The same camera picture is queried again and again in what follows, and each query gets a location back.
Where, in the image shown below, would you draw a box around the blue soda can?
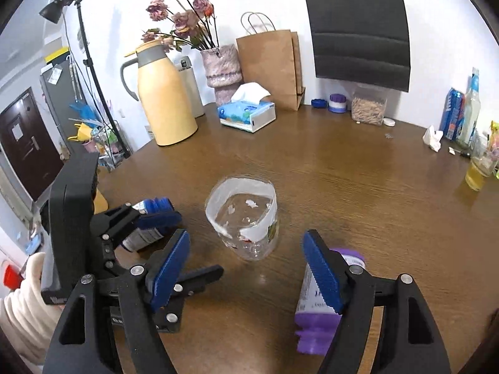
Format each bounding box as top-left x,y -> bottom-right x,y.
439,88 -> 464,141

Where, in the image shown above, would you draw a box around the wire storage rack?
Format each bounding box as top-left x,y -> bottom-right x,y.
67,100 -> 124,172

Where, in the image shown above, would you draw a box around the black light stand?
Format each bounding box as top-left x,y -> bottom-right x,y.
38,0 -> 132,161

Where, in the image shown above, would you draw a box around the cream sleeve forearm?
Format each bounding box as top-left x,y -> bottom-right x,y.
1,252 -> 63,373

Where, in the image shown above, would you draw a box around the blue bottle cap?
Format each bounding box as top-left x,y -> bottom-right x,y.
310,99 -> 328,109

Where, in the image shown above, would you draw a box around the glass of yellow drink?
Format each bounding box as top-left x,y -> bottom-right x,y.
464,154 -> 497,192

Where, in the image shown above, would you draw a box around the brown paper bag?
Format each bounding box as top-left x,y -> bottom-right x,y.
236,12 -> 305,111

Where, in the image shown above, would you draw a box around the crumpled white tissue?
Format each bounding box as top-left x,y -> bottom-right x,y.
422,125 -> 443,153

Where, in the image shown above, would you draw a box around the white slim tumbler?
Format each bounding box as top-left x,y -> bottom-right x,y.
176,56 -> 205,118

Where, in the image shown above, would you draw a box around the blue tissue box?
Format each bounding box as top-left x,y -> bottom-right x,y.
217,82 -> 277,133

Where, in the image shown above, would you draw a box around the clear Santa print cup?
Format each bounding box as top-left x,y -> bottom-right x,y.
205,175 -> 279,261

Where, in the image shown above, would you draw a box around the dried pink flowers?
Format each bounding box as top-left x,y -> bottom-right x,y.
141,0 -> 220,52

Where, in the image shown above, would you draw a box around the yellow thermos jug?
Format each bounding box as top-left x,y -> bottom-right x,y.
120,40 -> 198,147

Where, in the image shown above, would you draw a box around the dark brown door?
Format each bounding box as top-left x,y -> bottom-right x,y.
1,89 -> 63,201

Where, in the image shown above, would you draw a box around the clear spray bottle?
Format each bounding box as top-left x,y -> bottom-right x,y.
457,68 -> 480,147

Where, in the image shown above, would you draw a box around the small purple white jar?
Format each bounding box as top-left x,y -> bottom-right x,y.
328,94 -> 348,113

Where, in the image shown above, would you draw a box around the pink textured vase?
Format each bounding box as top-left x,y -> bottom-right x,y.
201,44 -> 243,106

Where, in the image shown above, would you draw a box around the black paper bag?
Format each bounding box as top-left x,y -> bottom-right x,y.
305,0 -> 411,92

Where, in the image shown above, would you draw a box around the purple bottle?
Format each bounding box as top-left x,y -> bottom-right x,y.
293,247 -> 367,357

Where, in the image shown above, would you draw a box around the clear jar of grains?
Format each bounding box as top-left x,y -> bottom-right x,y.
351,86 -> 387,126

